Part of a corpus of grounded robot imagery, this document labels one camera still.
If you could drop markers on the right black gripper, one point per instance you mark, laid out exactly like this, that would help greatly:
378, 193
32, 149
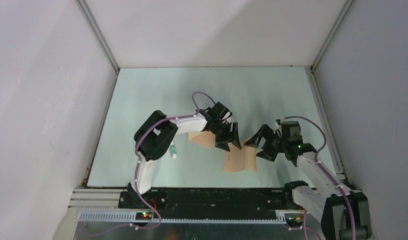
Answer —
264, 131

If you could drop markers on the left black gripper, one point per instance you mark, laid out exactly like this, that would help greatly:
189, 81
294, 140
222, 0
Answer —
221, 142

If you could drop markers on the tan paper envelope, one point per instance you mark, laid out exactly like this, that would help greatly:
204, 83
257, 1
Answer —
202, 138

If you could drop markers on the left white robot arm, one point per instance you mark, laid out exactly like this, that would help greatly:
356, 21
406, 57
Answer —
153, 139

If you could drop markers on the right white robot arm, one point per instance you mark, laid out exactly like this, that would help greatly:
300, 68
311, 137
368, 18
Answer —
342, 212

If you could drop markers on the white green glue stick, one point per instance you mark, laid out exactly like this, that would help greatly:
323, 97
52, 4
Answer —
173, 151

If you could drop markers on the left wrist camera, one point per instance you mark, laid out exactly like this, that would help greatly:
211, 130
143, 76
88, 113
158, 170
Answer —
227, 116

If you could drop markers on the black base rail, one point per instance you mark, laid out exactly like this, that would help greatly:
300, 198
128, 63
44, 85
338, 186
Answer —
211, 203

